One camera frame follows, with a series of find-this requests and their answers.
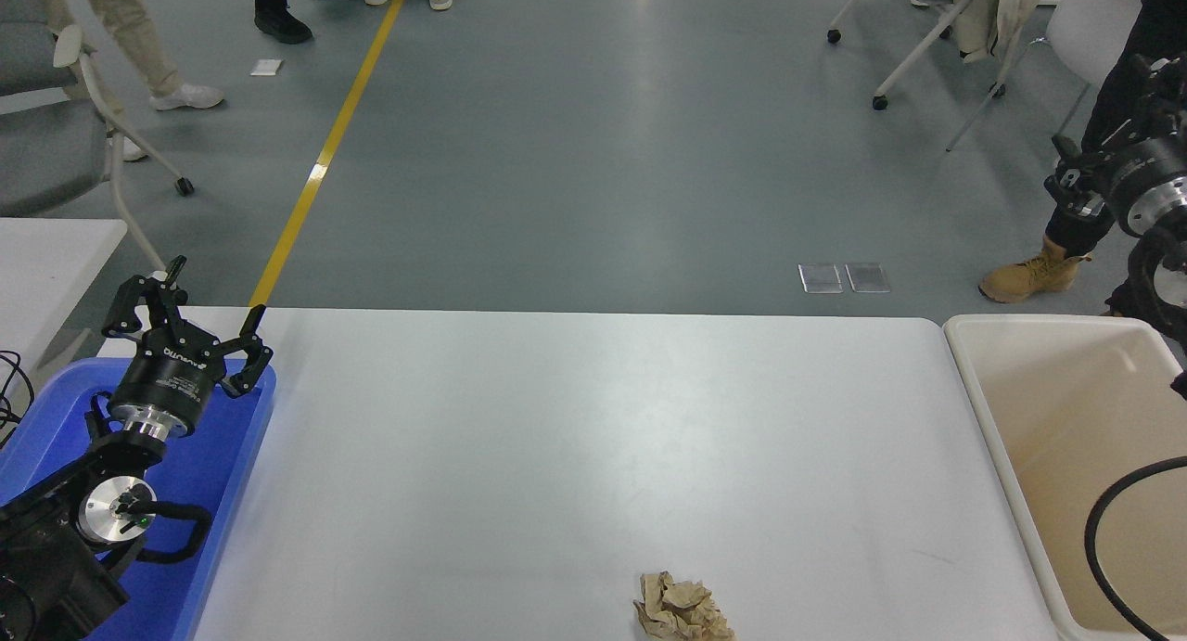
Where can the large pale plastic bin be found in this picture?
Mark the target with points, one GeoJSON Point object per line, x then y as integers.
{"type": "Point", "coordinates": [1057, 418]}

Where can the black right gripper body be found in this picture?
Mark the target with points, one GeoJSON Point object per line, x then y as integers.
{"type": "Point", "coordinates": [1150, 173]}

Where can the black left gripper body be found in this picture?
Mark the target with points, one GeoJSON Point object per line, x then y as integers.
{"type": "Point", "coordinates": [172, 381]}

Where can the beige coat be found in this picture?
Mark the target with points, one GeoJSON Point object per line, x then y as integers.
{"type": "Point", "coordinates": [992, 10]}

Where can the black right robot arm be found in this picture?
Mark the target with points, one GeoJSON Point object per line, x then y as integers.
{"type": "Point", "coordinates": [1159, 270]}

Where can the grey office chair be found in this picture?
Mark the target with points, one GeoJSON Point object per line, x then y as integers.
{"type": "Point", "coordinates": [46, 159]}

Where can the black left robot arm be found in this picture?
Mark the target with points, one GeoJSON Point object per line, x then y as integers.
{"type": "Point", "coordinates": [46, 567]}

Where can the silver floor plate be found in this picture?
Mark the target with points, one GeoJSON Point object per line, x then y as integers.
{"type": "Point", "coordinates": [868, 278]}
{"type": "Point", "coordinates": [821, 279]}

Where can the white shell chair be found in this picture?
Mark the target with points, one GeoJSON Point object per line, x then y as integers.
{"type": "Point", "coordinates": [1094, 19]}

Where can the white side table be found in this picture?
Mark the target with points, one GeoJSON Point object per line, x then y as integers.
{"type": "Point", "coordinates": [46, 270]}

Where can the blue plastic tray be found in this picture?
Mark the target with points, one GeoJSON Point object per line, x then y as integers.
{"type": "Point", "coordinates": [218, 493]}

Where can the yellow floor tape line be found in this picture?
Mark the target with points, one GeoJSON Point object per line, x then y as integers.
{"type": "Point", "coordinates": [320, 168]}

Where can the white wheeled chair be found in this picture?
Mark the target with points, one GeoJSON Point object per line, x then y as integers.
{"type": "Point", "coordinates": [918, 52]}

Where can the crumpled tan paper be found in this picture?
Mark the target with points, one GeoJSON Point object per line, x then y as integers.
{"type": "Point", "coordinates": [682, 608]}

